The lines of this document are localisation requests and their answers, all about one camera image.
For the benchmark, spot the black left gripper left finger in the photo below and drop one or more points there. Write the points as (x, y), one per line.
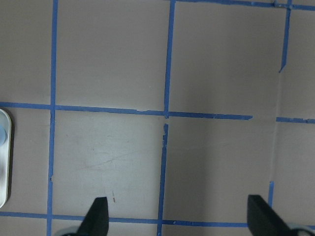
(96, 221)

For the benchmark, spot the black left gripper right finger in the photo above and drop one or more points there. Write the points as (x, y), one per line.
(262, 220)

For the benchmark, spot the beige serving tray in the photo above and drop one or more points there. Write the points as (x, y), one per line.
(5, 143)

